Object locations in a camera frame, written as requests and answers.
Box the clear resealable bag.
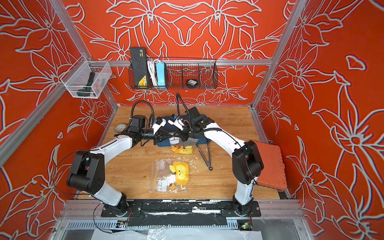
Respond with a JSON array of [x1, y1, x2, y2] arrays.
[[170, 137, 198, 155]]

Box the black metal tongs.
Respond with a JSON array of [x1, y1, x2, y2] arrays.
[[197, 143, 213, 171]]

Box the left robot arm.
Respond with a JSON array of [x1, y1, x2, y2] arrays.
[[67, 100, 171, 213]]

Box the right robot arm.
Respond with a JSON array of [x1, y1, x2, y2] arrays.
[[169, 93, 264, 216]]

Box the clear bag with yellow toys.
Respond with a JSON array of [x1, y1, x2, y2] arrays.
[[149, 158, 197, 194]]

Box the blue plastic tray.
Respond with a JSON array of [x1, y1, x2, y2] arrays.
[[157, 123, 211, 147]]

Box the clear tape roll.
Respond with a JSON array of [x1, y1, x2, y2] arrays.
[[114, 124, 127, 134]]

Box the light blue box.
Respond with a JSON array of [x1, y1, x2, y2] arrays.
[[156, 62, 166, 87]]

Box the black box with yellow label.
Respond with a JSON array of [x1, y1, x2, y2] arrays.
[[130, 47, 149, 89]]

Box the orange tool case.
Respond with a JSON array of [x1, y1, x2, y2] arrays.
[[256, 142, 288, 191]]

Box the clear acrylic bin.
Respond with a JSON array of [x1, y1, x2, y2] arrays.
[[60, 56, 112, 99]]

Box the black wire basket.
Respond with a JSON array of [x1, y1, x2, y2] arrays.
[[128, 58, 219, 90]]

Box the white cable bundle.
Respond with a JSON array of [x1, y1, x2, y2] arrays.
[[147, 59, 159, 88]]

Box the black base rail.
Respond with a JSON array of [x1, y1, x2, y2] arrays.
[[101, 200, 261, 231]]

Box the dark green screwdriver handle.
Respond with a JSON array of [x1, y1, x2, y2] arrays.
[[77, 72, 95, 97]]

